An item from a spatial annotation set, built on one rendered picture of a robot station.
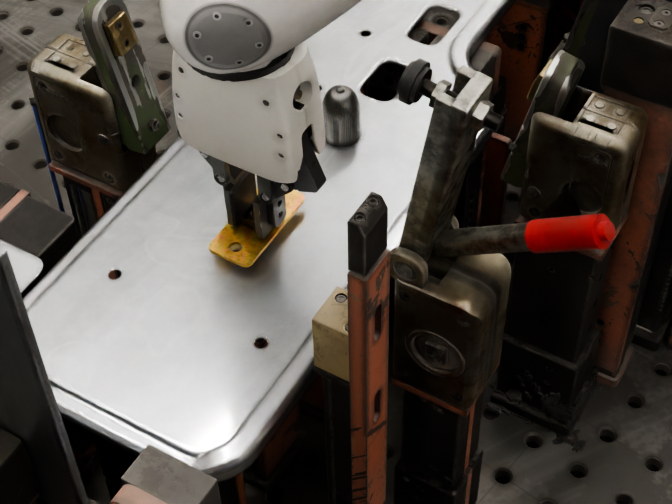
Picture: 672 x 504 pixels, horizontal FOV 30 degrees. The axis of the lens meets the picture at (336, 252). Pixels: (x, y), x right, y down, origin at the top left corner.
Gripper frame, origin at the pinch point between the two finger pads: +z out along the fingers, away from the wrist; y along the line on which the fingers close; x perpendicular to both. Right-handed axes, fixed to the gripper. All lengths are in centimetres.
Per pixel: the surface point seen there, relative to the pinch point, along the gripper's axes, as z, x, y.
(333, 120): 0.7, -11.2, -0.2
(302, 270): 3.5, 1.6, -5.0
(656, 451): 33.5, -17.0, -31.0
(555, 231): -9.9, 0.6, -23.4
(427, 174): -11.6, 1.7, -15.0
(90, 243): 3.8, 7.0, 10.8
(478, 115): -16.9, 0.6, -17.6
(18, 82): 34, -28, 56
